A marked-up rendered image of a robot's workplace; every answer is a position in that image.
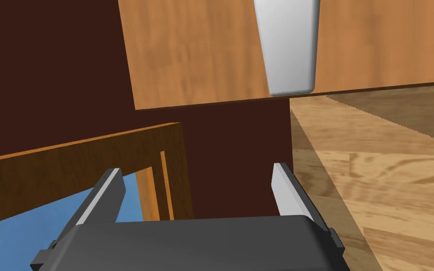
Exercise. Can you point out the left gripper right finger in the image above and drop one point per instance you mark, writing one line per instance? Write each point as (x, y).
(286, 195)

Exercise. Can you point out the light wooden cupboard door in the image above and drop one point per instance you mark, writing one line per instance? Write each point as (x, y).
(194, 52)

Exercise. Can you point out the wooden framed blue panel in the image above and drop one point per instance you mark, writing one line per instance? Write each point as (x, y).
(51, 169)

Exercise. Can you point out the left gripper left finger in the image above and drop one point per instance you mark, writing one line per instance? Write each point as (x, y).
(104, 199)

